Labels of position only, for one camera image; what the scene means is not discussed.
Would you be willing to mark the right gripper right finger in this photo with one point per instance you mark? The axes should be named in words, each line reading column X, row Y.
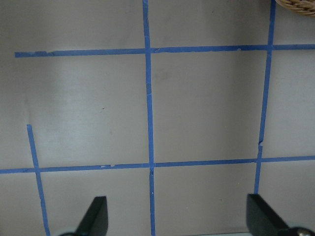
column 262, row 220

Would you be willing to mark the wicker basket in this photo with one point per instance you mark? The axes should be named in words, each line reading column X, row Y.
column 301, row 7

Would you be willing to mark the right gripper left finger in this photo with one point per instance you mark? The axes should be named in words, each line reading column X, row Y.
column 95, row 220

